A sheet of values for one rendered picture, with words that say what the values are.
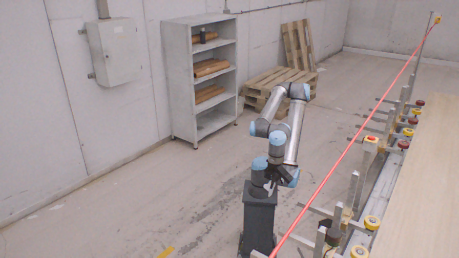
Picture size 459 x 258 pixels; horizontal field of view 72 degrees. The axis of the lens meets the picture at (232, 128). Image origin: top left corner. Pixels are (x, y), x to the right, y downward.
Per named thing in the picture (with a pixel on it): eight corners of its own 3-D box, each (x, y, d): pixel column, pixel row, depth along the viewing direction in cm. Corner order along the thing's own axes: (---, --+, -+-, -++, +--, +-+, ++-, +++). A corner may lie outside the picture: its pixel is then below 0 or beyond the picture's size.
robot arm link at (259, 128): (275, 77, 234) (247, 123, 181) (292, 79, 230) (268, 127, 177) (275, 91, 240) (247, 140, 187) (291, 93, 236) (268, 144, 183)
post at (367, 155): (350, 209, 206) (363, 149, 185) (353, 205, 210) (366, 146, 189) (357, 212, 204) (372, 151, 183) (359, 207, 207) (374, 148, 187)
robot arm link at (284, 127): (273, 120, 186) (267, 129, 176) (292, 123, 183) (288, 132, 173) (272, 134, 191) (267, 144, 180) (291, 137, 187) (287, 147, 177)
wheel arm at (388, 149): (346, 141, 266) (347, 136, 264) (347, 139, 269) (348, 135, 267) (402, 156, 245) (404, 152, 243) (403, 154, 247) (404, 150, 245)
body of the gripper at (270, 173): (270, 172, 188) (271, 155, 182) (283, 177, 183) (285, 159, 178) (263, 178, 183) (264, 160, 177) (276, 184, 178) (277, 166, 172)
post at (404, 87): (389, 134, 297) (402, 85, 275) (390, 132, 300) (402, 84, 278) (393, 135, 295) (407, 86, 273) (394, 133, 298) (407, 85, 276)
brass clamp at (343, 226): (335, 227, 178) (336, 220, 175) (342, 213, 188) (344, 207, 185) (346, 232, 175) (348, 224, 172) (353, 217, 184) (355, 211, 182)
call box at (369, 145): (360, 151, 185) (363, 139, 182) (363, 146, 191) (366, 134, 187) (373, 154, 182) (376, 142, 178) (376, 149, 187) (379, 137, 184)
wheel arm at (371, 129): (354, 128, 284) (355, 124, 282) (355, 127, 287) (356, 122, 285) (408, 142, 262) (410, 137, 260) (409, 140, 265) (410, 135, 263)
